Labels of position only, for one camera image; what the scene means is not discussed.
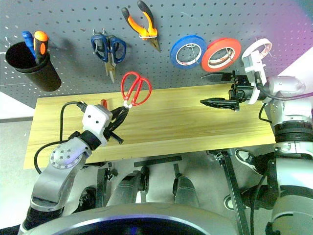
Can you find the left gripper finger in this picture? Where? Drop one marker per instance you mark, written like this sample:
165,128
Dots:
119,111
121,120

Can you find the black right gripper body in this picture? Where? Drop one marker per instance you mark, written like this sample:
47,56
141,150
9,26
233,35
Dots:
240,91

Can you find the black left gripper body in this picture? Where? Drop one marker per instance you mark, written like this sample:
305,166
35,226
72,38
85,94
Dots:
110,129

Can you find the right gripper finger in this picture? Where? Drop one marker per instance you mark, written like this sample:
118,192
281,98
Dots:
220,103
217,77

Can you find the white tape roll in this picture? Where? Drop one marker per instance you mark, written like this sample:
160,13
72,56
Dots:
256,42

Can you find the orange and black pliers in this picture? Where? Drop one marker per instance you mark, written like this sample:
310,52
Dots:
144,29

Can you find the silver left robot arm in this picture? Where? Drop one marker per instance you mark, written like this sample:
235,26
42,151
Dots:
63,156

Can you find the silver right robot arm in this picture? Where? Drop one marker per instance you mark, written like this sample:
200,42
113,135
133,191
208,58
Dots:
288,117

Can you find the red tape roll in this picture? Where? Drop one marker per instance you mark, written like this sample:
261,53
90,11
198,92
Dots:
207,60

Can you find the metal tape hook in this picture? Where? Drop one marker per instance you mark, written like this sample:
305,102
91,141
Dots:
194,51

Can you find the blue tape roll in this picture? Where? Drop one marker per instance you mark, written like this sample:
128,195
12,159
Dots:
175,55

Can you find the grey perforated pegboard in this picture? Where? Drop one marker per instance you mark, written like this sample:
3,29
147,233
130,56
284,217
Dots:
73,14

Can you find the white and black sneaker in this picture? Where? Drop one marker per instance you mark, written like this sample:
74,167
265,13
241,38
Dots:
244,156

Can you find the black metal table leg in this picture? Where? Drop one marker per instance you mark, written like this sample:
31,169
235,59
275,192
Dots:
101,188
233,181

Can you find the dark grey rounded shell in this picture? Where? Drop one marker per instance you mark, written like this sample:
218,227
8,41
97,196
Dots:
127,188
185,191

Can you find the metal scissors hook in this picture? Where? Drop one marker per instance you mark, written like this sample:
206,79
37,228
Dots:
104,31

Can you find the dark plastic cup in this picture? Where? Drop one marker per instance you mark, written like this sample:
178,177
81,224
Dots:
39,76

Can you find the silver robot torso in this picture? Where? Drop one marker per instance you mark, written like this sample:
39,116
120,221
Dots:
137,215

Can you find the round grey floor pad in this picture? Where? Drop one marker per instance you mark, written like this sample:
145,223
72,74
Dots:
228,203

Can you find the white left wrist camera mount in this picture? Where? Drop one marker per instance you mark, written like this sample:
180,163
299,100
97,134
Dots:
95,120

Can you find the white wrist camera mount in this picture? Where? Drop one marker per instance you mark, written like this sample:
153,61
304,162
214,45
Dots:
254,71
95,120

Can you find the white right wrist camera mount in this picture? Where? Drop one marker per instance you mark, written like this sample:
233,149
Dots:
254,71

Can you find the black table frame crossbar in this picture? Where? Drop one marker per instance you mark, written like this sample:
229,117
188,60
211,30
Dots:
157,161

